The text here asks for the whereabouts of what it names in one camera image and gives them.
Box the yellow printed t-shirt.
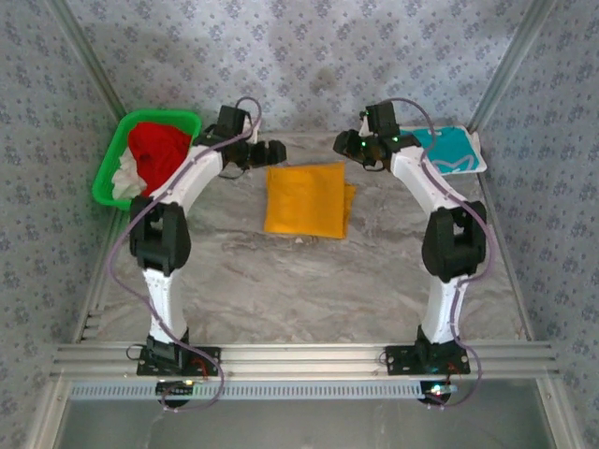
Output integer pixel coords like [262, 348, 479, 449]
[263, 161, 357, 239]

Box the teal folded t-shirt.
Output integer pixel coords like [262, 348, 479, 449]
[411, 126, 486, 175]

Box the red t-shirt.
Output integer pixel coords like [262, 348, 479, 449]
[127, 121, 197, 197]

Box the white crumpled t-shirt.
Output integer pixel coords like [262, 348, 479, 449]
[110, 150, 147, 200]

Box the green plastic basket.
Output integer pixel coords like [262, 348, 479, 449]
[91, 109, 202, 210]

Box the controller board with led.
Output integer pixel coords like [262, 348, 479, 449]
[155, 379, 197, 408]
[418, 381, 459, 408]

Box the aluminium back rail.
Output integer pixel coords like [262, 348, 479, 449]
[256, 130, 347, 139]

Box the aluminium frame post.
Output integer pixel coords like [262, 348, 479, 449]
[467, 0, 561, 135]

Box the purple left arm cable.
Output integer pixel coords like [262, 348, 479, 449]
[107, 96, 263, 413]

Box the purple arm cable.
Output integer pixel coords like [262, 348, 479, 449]
[373, 96, 497, 409]
[107, 96, 263, 413]

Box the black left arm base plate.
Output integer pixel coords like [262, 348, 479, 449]
[136, 346, 222, 378]

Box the aluminium mounting rail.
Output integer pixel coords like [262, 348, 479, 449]
[49, 340, 561, 380]

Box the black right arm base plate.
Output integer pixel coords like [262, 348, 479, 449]
[384, 344, 471, 376]

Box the grey slotted cable duct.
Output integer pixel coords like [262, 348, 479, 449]
[68, 379, 450, 401]

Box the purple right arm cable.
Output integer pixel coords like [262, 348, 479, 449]
[373, 96, 497, 409]

